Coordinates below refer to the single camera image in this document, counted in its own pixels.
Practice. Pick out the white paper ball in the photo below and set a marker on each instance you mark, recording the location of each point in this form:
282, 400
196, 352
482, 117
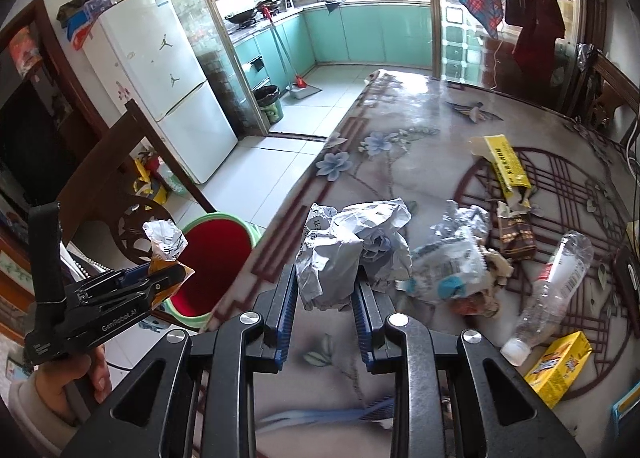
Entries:
338, 243

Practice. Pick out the black wok on stove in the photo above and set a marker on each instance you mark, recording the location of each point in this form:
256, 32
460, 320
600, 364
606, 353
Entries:
242, 17

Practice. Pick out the small paper ball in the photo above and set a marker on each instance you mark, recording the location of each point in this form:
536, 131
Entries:
166, 239

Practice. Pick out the orange chip bag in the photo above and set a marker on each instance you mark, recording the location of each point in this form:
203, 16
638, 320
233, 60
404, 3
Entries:
167, 281

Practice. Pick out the wooden chair far side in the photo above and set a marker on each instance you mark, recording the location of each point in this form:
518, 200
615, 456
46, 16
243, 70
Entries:
601, 88

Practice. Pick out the red bucket green rim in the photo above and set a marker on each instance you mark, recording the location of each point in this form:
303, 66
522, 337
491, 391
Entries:
218, 246

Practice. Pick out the yellow torn paper box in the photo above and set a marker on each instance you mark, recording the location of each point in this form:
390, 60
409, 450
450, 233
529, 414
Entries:
512, 177

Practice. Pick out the yellow snack box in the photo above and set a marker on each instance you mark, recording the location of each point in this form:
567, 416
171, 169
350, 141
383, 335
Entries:
558, 368

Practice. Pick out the red hanging garment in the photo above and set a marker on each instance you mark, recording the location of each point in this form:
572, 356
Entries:
534, 52

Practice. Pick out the floral table cover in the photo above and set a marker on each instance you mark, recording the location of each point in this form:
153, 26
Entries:
411, 137

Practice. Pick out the white blue plastic bag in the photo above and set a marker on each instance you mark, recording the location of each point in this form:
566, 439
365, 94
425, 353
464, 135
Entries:
450, 265

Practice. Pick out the teal kitchen cabinets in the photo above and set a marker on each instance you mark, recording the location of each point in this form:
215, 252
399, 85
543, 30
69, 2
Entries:
378, 34

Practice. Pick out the black phone on table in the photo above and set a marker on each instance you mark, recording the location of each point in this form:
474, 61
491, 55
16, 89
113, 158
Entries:
625, 276

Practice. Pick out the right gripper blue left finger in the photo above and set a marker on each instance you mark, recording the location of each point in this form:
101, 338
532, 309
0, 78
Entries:
284, 305

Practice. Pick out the clear plastic water bottle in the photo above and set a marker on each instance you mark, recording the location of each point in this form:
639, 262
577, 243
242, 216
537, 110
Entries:
552, 292

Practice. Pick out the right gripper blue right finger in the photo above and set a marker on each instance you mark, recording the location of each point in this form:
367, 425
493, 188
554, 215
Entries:
368, 322

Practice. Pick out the dark wooden chair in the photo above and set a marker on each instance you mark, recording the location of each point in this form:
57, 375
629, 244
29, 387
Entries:
102, 187

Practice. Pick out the brown foil wrapper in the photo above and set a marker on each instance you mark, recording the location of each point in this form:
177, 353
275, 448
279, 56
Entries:
516, 236

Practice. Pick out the white refrigerator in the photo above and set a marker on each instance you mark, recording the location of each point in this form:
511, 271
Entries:
140, 51

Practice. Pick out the person left hand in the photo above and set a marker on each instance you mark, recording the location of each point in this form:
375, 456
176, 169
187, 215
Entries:
51, 379

